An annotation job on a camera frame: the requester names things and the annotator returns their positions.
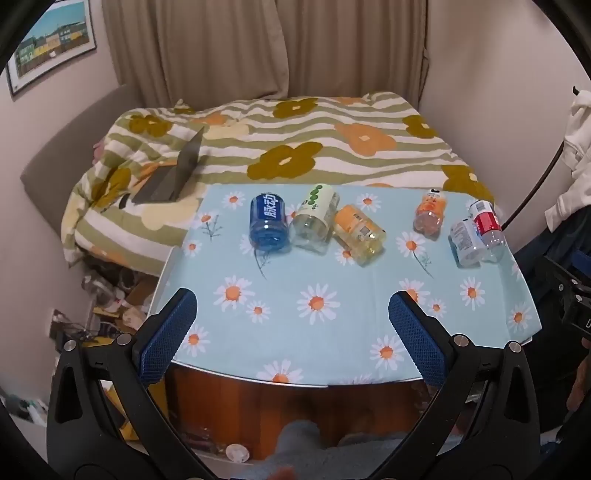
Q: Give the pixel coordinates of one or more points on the person's right hand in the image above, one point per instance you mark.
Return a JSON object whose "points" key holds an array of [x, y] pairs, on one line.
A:
{"points": [[579, 392]]}

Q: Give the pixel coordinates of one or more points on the beige curtain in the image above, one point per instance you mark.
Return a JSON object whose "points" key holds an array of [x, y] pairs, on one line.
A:
{"points": [[221, 46]]}

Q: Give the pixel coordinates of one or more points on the grey laptop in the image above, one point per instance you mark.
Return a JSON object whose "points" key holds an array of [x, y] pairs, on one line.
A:
{"points": [[184, 164]]}

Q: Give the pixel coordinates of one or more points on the orange label yellow bottle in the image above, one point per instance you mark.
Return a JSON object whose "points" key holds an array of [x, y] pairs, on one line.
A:
{"points": [[358, 230]]}

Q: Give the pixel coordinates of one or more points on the red label clear bottle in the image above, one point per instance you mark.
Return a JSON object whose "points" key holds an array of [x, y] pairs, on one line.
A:
{"points": [[485, 226]]}

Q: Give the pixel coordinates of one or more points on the dark cloth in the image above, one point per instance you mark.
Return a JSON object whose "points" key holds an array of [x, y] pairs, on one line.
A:
{"points": [[549, 237]]}

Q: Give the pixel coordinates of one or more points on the wooden table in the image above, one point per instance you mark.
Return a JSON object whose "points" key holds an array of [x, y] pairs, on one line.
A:
{"points": [[277, 408]]}

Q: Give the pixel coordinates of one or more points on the daisy print tablecloth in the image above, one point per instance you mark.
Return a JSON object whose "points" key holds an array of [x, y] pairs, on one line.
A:
{"points": [[323, 258]]}

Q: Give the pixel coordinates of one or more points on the green label clear bottle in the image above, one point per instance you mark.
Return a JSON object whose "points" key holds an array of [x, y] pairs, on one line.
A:
{"points": [[314, 212]]}

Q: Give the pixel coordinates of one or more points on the grey fleece pants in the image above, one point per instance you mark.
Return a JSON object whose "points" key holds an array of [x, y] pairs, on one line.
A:
{"points": [[323, 454]]}

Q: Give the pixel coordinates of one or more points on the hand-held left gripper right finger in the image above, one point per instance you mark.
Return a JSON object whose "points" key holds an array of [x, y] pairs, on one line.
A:
{"points": [[418, 344]]}

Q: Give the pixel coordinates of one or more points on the framed wall poster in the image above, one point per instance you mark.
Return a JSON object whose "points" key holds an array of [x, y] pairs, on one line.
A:
{"points": [[51, 41]]}

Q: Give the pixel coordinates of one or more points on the floor clutter pile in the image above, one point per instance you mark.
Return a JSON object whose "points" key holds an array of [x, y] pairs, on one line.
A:
{"points": [[111, 300]]}

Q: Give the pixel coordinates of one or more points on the grey upholstered headboard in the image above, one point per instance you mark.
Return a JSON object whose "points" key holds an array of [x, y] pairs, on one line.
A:
{"points": [[60, 152]]}

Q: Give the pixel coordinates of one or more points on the white label clear bottle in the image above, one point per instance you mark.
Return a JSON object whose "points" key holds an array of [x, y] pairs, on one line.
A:
{"points": [[465, 240]]}

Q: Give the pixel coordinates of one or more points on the striped floral blanket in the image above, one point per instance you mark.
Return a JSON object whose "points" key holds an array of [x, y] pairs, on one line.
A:
{"points": [[323, 152]]}

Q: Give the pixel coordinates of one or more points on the small orange drink bottle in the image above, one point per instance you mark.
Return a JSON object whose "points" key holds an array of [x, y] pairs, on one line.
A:
{"points": [[430, 212]]}

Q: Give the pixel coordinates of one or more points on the blue plastic bottle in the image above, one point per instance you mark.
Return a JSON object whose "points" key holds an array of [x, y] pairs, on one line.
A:
{"points": [[270, 221]]}

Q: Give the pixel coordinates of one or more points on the white round lid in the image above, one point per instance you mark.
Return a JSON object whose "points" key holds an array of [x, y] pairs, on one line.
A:
{"points": [[237, 453]]}

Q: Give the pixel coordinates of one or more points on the white garment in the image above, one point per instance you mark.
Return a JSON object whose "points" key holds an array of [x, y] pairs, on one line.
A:
{"points": [[577, 138]]}

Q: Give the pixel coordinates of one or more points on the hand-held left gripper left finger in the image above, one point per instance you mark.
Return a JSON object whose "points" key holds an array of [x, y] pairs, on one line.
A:
{"points": [[167, 339]]}

